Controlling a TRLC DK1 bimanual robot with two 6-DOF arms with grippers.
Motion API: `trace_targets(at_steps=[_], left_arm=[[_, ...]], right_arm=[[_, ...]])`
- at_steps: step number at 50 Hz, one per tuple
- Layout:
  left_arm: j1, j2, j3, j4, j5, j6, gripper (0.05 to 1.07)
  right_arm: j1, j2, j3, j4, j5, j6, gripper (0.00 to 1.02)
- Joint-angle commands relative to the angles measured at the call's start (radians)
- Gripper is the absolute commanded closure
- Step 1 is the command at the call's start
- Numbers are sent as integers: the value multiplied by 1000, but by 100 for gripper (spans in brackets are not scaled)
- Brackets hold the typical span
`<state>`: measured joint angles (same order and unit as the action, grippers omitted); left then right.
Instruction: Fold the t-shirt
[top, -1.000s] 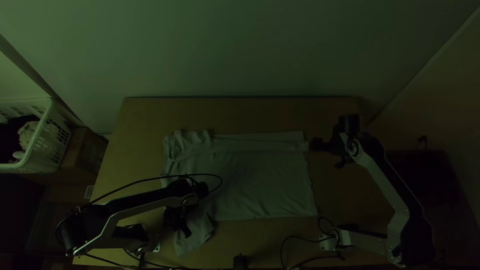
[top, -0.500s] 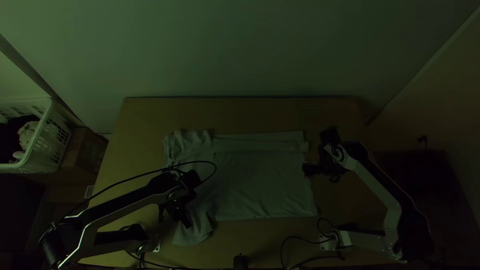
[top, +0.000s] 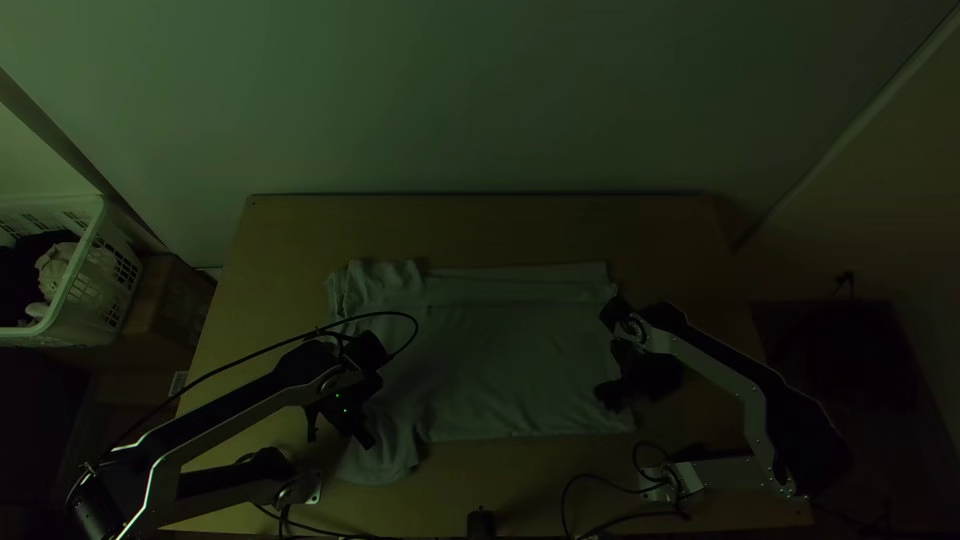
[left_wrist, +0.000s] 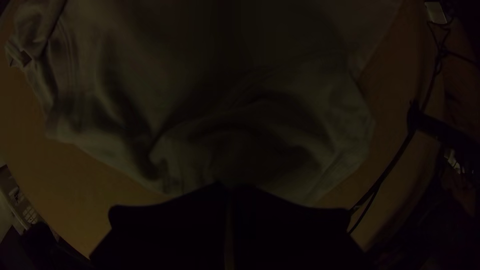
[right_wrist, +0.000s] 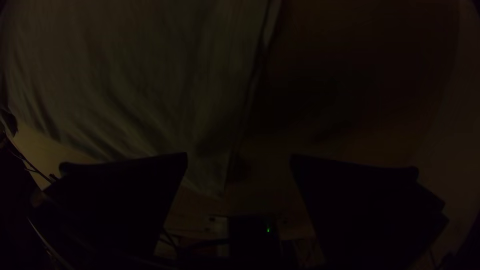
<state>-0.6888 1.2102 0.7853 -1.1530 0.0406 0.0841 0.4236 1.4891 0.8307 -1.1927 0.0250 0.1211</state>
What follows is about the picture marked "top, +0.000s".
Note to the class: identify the cardboard box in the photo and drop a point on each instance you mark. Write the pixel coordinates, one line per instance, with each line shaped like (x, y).
(169, 300)

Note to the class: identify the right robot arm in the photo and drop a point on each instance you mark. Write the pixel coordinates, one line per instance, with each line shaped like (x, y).
(739, 382)

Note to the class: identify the heap of clothes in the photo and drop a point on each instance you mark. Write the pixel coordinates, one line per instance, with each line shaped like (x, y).
(34, 277)

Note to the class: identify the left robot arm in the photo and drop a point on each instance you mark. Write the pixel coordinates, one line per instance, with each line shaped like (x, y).
(225, 409)

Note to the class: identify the white t-shirt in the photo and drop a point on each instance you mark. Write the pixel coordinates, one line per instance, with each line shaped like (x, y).
(480, 360)

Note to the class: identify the white laundry basket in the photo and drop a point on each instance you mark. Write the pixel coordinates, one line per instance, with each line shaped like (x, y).
(82, 277)

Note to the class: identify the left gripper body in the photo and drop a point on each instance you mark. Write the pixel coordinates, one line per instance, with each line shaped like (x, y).
(346, 417)

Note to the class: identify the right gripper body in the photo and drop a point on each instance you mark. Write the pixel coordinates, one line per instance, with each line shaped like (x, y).
(643, 376)

